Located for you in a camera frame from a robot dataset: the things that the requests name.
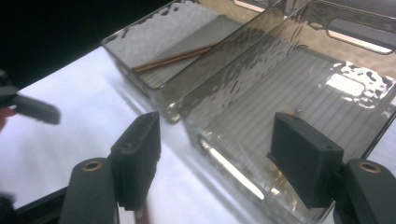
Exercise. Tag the white table cover sheet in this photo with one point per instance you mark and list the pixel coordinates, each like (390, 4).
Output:
(77, 102)

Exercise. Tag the smoky clear plastic bin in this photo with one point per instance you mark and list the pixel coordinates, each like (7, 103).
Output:
(174, 28)
(295, 81)

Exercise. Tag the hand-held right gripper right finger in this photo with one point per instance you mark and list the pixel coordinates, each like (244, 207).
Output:
(306, 161)

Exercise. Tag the light wooden spoon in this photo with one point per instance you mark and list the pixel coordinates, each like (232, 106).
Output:
(278, 184)

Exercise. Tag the dark brown chopstick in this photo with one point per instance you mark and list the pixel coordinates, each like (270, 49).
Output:
(174, 57)
(169, 62)

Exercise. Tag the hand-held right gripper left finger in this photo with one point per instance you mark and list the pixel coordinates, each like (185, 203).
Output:
(137, 161)

